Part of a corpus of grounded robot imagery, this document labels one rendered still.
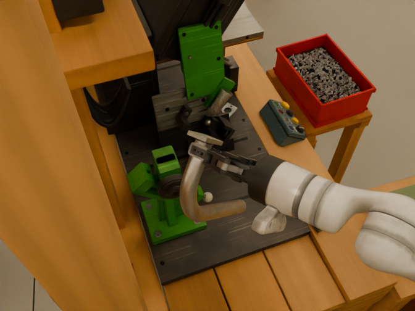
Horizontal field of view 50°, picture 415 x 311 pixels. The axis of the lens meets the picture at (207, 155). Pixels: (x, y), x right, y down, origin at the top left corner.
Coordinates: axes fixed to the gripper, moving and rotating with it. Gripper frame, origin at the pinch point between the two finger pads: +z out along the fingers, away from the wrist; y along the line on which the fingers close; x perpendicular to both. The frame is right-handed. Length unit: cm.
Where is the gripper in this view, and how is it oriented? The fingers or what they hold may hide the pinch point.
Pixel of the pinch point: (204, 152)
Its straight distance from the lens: 73.9
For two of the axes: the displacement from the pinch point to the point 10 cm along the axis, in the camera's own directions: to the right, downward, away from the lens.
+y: -5.1, -0.9, -8.6
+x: -3.4, 9.3, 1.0
